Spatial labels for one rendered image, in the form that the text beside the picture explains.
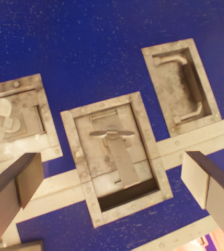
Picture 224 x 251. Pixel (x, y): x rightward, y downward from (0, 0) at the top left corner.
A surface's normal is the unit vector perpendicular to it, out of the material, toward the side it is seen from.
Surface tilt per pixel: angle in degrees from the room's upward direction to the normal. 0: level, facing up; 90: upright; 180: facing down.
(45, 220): 90
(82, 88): 90
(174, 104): 90
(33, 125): 99
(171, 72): 90
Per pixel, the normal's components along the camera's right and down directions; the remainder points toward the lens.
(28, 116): 0.30, -0.16
